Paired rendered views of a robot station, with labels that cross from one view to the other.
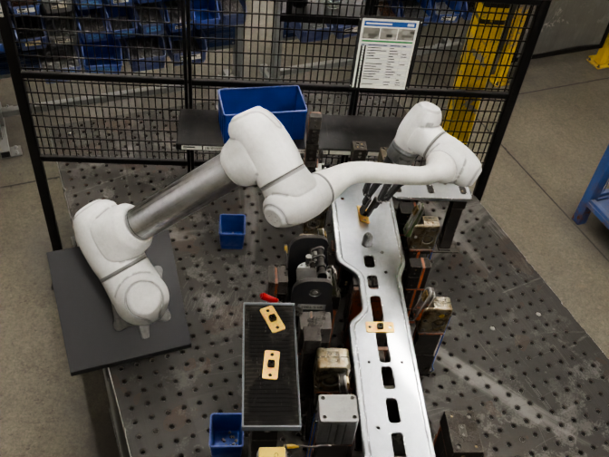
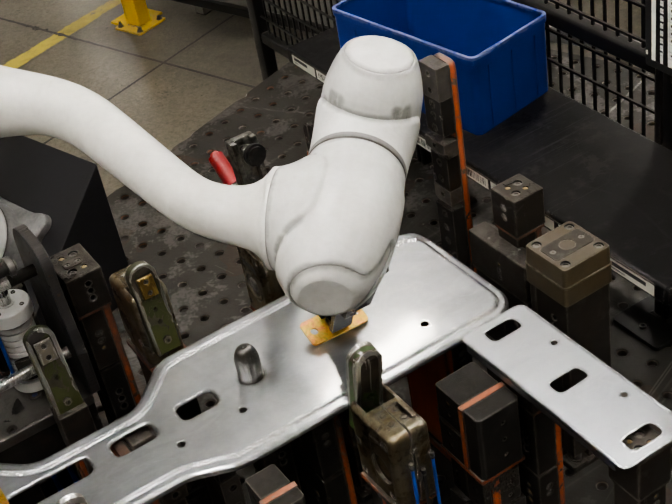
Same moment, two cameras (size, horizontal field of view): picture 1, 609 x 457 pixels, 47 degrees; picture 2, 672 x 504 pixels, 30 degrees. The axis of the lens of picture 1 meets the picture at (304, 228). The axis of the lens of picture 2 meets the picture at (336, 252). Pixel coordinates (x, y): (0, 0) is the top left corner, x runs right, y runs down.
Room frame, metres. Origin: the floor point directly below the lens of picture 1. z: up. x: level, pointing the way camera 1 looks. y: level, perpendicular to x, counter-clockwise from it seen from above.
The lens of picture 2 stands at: (1.38, -1.35, 2.03)
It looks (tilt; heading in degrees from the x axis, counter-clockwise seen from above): 37 degrees down; 71
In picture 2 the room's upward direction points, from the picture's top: 11 degrees counter-clockwise
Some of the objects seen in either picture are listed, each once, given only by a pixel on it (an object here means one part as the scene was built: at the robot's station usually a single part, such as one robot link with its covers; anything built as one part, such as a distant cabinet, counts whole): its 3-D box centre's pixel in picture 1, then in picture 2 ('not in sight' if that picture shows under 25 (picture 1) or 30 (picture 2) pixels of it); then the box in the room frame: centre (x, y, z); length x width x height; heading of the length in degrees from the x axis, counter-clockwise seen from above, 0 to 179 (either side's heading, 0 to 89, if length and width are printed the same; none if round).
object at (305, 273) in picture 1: (306, 311); (25, 411); (1.36, -0.04, 0.94); 0.18 x 0.13 x 0.49; 8
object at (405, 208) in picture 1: (404, 235); (483, 470); (1.85, -0.37, 0.84); 0.11 x 0.10 x 0.28; 98
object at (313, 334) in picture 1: (305, 374); not in sight; (1.17, -0.06, 0.90); 0.05 x 0.05 x 0.40; 8
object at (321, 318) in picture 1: (310, 358); not in sight; (1.23, -0.06, 0.89); 0.13 x 0.11 x 0.38; 98
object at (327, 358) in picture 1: (327, 395); not in sight; (1.11, -0.12, 0.89); 0.13 x 0.11 x 0.38; 98
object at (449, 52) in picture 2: (261, 114); (439, 48); (2.13, 0.21, 1.09); 0.30 x 0.17 x 0.13; 107
